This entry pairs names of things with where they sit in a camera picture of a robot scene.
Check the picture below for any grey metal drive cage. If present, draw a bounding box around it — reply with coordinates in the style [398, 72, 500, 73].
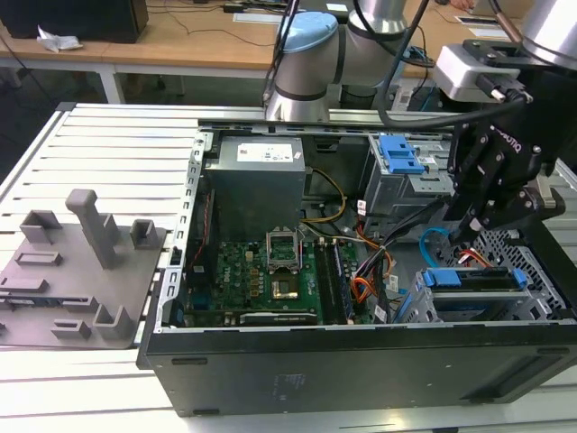
[362, 134, 456, 226]

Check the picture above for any black open PC case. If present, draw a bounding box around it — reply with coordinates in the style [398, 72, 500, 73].
[136, 117, 577, 419]

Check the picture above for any green motherboard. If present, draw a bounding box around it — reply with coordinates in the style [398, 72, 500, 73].
[215, 238, 375, 326]

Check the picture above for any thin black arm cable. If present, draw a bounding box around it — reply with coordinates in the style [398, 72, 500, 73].
[262, 0, 301, 107]

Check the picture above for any blue plastic drive latch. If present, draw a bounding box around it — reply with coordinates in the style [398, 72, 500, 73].
[378, 134, 427, 175]

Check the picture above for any grey power supply unit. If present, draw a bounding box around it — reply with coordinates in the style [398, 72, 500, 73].
[205, 134, 307, 226]

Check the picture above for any blue cable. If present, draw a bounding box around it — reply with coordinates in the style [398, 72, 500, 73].
[405, 44, 441, 112]

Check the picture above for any RAM stick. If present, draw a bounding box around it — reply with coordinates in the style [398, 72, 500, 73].
[332, 241, 358, 324]

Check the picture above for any yellow black power wire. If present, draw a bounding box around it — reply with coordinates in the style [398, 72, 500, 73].
[300, 167, 348, 225]

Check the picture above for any CPU socket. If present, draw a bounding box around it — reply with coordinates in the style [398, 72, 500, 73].
[269, 277, 302, 302]

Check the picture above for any grey parts rack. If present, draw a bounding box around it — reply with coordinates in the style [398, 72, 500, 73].
[0, 188, 169, 351]

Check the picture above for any black RAM slot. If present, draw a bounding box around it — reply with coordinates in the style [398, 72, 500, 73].
[314, 238, 338, 325]

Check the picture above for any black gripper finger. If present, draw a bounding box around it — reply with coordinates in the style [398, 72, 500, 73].
[444, 125, 480, 221]
[450, 134, 511, 247]

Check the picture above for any thick black camera cable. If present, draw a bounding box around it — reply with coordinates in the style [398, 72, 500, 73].
[376, 0, 536, 130]

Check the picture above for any black box on desk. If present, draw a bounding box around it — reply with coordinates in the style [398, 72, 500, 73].
[0, 0, 150, 45]

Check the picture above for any brown cable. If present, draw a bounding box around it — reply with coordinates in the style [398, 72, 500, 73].
[489, 0, 524, 46]

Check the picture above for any black expansion card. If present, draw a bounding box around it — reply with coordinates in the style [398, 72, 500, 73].
[238, 309, 320, 327]

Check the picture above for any metal socket cover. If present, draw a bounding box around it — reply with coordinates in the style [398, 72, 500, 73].
[265, 228, 302, 272]

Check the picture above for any orange and black wire bundle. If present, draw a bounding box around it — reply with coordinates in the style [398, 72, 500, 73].
[351, 225, 398, 308]

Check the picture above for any wooden desk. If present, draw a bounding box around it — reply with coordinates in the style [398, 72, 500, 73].
[0, 0, 528, 105]

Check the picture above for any metal disk bay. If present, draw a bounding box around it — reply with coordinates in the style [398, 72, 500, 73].
[396, 227, 567, 324]

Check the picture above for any blue disk wire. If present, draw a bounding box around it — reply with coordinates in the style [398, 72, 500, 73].
[418, 226, 454, 268]

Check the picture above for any hard disk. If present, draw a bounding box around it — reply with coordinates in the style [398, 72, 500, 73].
[421, 265, 528, 317]

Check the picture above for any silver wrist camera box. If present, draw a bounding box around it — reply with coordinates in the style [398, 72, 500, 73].
[433, 43, 490, 101]

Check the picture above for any crumpled white paper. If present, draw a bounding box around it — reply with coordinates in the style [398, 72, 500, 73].
[35, 24, 85, 54]

